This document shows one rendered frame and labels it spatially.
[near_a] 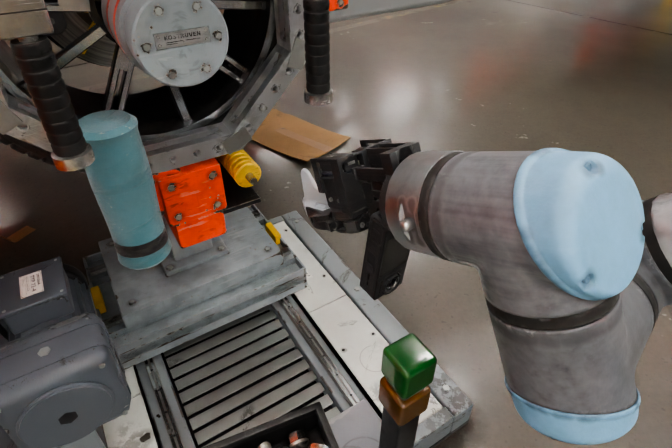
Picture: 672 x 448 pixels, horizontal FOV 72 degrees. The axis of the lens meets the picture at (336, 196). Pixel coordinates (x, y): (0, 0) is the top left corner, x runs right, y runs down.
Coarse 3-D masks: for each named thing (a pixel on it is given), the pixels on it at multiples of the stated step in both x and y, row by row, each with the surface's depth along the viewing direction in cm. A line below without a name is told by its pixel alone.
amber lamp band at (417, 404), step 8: (384, 376) 48; (384, 384) 47; (384, 392) 48; (392, 392) 46; (424, 392) 47; (384, 400) 48; (392, 400) 46; (400, 400) 46; (408, 400) 46; (416, 400) 46; (424, 400) 47; (392, 408) 47; (400, 408) 46; (408, 408) 46; (416, 408) 47; (424, 408) 48; (392, 416) 48; (400, 416) 46; (408, 416) 47; (416, 416) 48; (400, 424) 47
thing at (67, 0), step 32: (64, 0) 73; (224, 0) 86; (256, 0) 89; (96, 32) 78; (256, 32) 95; (0, 64) 73; (64, 64) 77; (128, 64) 83; (224, 64) 102; (256, 64) 94; (96, 96) 100; (128, 96) 104; (160, 96) 104; (192, 96) 101; (224, 96) 96; (160, 128) 92; (192, 128) 93
